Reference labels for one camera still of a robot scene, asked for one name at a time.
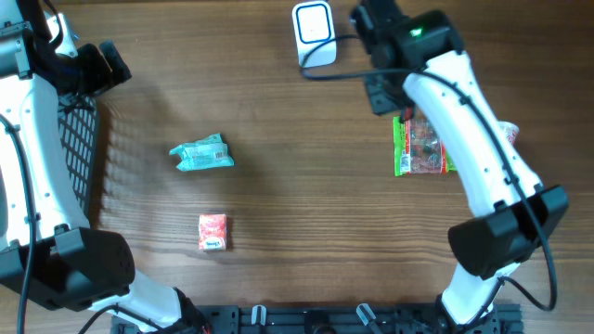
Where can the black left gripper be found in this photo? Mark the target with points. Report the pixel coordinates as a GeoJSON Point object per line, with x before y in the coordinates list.
{"type": "Point", "coordinates": [103, 78]}

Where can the red small box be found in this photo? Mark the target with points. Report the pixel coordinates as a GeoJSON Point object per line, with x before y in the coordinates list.
{"type": "Point", "coordinates": [212, 232]}

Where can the green gummy candy bag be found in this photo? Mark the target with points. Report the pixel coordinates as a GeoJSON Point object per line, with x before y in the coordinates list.
{"type": "Point", "coordinates": [418, 148]}

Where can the instant noodle cup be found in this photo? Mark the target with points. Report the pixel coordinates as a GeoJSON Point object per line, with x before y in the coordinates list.
{"type": "Point", "coordinates": [509, 130]}

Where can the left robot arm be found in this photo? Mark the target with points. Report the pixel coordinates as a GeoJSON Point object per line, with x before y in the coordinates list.
{"type": "Point", "coordinates": [50, 254]}

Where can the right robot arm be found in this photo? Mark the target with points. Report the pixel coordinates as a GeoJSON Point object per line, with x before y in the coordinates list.
{"type": "Point", "coordinates": [422, 61]}

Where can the white barcode scanner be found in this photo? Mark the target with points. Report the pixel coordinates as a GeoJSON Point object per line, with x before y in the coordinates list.
{"type": "Point", "coordinates": [314, 33]}

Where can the grey plastic basket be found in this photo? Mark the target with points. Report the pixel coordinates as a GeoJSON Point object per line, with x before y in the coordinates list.
{"type": "Point", "coordinates": [78, 125]}

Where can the teal tissue pack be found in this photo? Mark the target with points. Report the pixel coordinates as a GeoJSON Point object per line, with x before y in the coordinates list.
{"type": "Point", "coordinates": [207, 153]}

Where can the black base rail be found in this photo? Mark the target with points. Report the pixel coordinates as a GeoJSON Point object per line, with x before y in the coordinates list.
{"type": "Point", "coordinates": [365, 318]}

